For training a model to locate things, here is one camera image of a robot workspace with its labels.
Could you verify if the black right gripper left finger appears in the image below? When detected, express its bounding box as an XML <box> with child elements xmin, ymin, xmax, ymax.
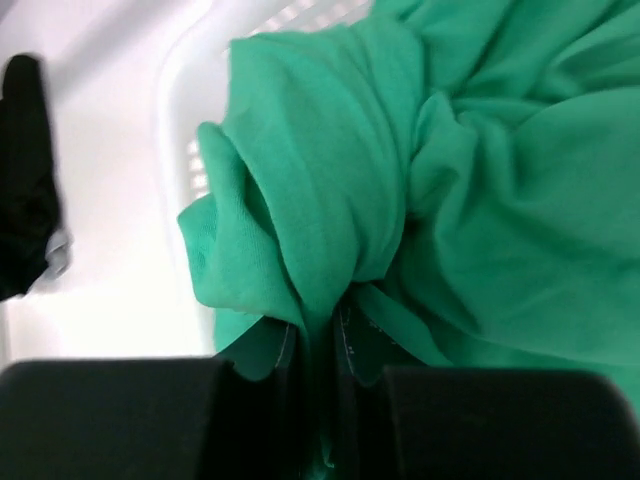
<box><xmin>1</xmin><ymin>319</ymin><xmax>302</xmax><ymax>479</ymax></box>

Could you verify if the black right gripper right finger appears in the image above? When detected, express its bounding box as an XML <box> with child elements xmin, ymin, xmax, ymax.
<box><xmin>332</xmin><ymin>305</ymin><xmax>639</xmax><ymax>479</ymax></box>

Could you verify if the black tank top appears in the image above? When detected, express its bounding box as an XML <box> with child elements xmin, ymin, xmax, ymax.
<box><xmin>1</xmin><ymin>54</ymin><xmax>61</xmax><ymax>301</ymax></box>

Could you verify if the green tank top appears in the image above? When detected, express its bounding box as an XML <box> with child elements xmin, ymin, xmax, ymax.
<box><xmin>175</xmin><ymin>0</ymin><xmax>640</xmax><ymax>480</ymax></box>

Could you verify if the white tank top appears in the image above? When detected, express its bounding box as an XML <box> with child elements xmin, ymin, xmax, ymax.
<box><xmin>44</xmin><ymin>228</ymin><xmax>72</xmax><ymax>280</ymax></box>

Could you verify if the white plastic perforated basket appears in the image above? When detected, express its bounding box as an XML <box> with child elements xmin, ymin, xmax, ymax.
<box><xmin>154</xmin><ymin>0</ymin><xmax>371</xmax><ymax>355</ymax></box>

